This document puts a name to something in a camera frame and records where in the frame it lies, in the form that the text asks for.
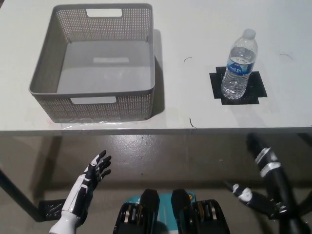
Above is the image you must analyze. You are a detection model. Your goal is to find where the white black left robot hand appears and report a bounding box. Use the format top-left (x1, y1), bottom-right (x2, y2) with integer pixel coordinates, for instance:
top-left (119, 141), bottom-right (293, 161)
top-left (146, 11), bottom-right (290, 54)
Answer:
top-left (60, 150), bottom-right (112, 217)

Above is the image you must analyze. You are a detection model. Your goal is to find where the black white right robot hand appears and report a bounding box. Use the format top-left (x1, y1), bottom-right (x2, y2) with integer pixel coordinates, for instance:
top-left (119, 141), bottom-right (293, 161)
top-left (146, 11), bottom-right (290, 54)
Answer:
top-left (224, 133), bottom-right (312, 234)

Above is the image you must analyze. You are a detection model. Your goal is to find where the clear plastic water bottle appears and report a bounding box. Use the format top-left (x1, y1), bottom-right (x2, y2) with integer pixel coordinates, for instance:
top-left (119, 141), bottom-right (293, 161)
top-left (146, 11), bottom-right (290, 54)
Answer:
top-left (221, 28), bottom-right (258, 100)

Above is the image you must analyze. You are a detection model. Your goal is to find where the clear tape strip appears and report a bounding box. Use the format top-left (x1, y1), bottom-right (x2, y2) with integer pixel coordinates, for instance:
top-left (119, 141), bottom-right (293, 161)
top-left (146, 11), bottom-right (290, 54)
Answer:
top-left (46, 117), bottom-right (149, 130)

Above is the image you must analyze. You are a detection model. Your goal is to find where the black metal table leg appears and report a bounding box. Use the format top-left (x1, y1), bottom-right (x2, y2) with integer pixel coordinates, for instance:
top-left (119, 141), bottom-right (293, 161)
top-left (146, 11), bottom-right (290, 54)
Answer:
top-left (0, 168), bottom-right (42, 223)

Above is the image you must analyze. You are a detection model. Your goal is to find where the black tape square patch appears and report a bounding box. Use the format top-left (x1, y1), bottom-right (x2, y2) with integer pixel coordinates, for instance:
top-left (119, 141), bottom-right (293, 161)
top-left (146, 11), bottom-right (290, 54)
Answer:
top-left (209, 66), bottom-right (268, 106)

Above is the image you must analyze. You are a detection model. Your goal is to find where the grey perforated plastic basket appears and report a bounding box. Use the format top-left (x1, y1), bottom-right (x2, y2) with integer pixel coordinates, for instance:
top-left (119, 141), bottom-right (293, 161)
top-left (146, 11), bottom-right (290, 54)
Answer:
top-left (28, 3), bottom-right (156, 123)

